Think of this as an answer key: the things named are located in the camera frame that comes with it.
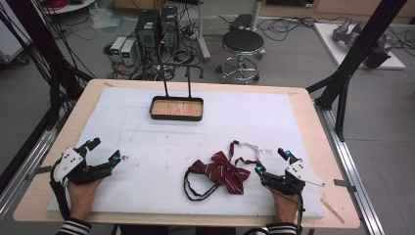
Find wooden table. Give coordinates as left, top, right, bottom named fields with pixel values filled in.
left=13, top=78, right=361, bottom=230

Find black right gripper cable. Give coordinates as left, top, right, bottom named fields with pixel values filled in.
left=294, top=191, right=305, bottom=235

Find person's right hand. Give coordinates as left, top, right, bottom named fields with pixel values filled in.
left=270, top=188, right=300, bottom=225

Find tangle of floor cables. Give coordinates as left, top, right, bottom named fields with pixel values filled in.
left=103, top=3, right=205, bottom=81

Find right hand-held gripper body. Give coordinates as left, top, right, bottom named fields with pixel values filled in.
left=260, top=159, right=326, bottom=197

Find thin wooden stick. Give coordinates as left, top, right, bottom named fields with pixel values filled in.
left=319, top=197, right=346, bottom=225

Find round white table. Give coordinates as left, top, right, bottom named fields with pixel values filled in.
left=41, top=0, right=98, bottom=15

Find white power supply unit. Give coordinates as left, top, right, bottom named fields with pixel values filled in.
left=110, top=35, right=128, bottom=57
left=119, top=39, right=139, bottom=67

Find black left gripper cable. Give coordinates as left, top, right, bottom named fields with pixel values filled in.
left=48, top=159, right=72, bottom=220

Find black round stool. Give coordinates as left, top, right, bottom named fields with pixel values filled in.
left=215, top=28, right=267, bottom=84

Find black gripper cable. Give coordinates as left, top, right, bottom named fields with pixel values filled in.
left=294, top=191, right=305, bottom=235
left=48, top=159, right=72, bottom=220

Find aluminium rail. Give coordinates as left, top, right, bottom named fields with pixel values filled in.
left=0, top=128, right=59, bottom=213
left=314, top=100, right=387, bottom=235

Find metal bracket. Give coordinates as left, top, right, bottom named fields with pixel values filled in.
left=333, top=178, right=357, bottom=193
left=24, top=164, right=53, bottom=181

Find flat black box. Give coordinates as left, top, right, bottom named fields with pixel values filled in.
left=229, top=13, right=254, bottom=31

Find white table leg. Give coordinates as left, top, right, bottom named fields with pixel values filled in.
left=195, top=0, right=212, bottom=64

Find white floor board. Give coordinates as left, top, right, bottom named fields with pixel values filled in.
left=312, top=22, right=407, bottom=71

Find white foam mat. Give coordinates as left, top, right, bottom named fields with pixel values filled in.
left=47, top=85, right=326, bottom=219

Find black rack with wooden tray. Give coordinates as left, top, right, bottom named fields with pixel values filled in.
left=149, top=62, right=206, bottom=122

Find black floor cables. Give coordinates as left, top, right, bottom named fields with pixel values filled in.
left=218, top=14, right=415, bottom=50

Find black computer tower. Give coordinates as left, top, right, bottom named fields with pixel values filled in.
left=134, top=9, right=161, bottom=51
left=159, top=5, right=180, bottom=52

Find clear plastic bag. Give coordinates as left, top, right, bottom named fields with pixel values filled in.
left=88, top=4, right=125, bottom=31

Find black frame post with cables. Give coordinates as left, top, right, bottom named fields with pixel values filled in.
left=0, top=0, right=95, bottom=132

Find red striped bow tie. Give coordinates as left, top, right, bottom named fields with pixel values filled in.
left=183, top=139, right=262, bottom=202

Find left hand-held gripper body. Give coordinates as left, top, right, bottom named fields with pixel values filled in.
left=53, top=146, right=114, bottom=186

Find person's left hand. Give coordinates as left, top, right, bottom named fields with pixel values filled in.
left=67, top=177, right=104, bottom=221

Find grey case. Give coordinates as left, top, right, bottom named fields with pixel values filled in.
left=0, top=18, right=32, bottom=66

